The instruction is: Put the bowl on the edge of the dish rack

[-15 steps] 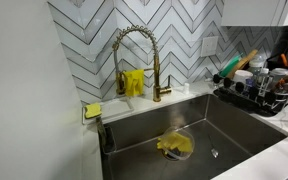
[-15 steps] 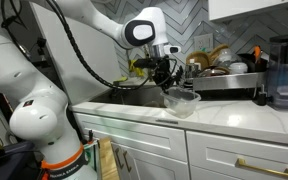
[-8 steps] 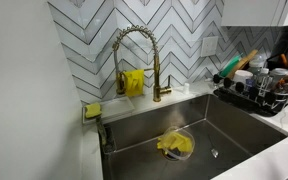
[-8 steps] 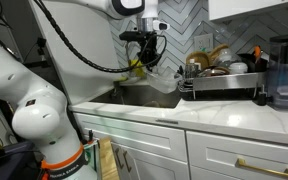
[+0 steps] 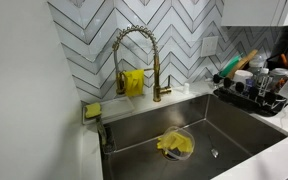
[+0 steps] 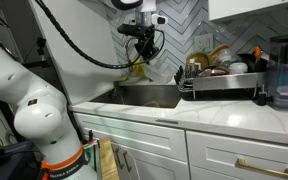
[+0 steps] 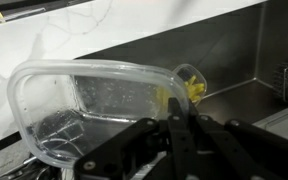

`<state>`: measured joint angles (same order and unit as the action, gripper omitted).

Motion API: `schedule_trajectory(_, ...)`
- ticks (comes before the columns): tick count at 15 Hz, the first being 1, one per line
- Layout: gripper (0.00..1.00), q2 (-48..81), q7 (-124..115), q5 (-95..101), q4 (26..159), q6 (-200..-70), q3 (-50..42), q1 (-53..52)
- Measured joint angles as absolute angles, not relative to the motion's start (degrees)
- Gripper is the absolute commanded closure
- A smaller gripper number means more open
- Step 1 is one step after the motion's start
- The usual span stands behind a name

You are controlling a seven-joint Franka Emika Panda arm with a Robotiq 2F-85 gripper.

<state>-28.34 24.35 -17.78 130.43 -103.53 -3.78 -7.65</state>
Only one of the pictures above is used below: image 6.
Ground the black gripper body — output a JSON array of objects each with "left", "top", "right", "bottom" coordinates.
[{"left": 117, "top": 24, "right": 159, "bottom": 60}]

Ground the clear plastic container bowl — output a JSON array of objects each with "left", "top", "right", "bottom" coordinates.
[{"left": 144, "top": 64, "right": 176, "bottom": 84}]

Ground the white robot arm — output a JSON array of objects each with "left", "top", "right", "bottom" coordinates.
[{"left": 0, "top": 45, "right": 97, "bottom": 180}]

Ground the wooden bowl in rack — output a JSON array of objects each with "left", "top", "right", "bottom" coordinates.
[{"left": 186, "top": 51, "right": 210, "bottom": 70}]

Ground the white bowl in rack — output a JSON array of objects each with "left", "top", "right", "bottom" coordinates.
[{"left": 229, "top": 62, "right": 248, "bottom": 74}]

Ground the steel dish rack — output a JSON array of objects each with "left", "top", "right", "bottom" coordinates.
[{"left": 174, "top": 67, "right": 266, "bottom": 101}]

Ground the yellow sponge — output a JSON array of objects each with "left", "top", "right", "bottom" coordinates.
[{"left": 128, "top": 59, "right": 144, "bottom": 77}]

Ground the stainless steel sink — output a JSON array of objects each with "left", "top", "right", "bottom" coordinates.
[{"left": 92, "top": 85, "right": 181, "bottom": 108}]

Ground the white upper cabinet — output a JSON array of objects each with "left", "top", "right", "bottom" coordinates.
[{"left": 208, "top": 0, "right": 288, "bottom": 21}]

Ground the wooden cutting board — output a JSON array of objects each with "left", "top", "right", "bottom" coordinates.
[{"left": 99, "top": 137, "right": 120, "bottom": 180}]

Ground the dark water filter pitcher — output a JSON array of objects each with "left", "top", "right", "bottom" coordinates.
[{"left": 267, "top": 35, "right": 288, "bottom": 110}]

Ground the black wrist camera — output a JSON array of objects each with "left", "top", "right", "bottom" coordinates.
[{"left": 151, "top": 14, "right": 168, "bottom": 25}]

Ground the white wall outlet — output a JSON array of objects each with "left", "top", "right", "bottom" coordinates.
[{"left": 194, "top": 33, "right": 214, "bottom": 52}]

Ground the black corrugated cable conduit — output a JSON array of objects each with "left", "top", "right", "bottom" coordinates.
[{"left": 34, "top": 0, "right": 152, "bottom": 70}]

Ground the gold drawer handle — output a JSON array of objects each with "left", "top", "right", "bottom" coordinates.
[{"left": 236, "top": 158, "right": 288, "bottom": 178}]

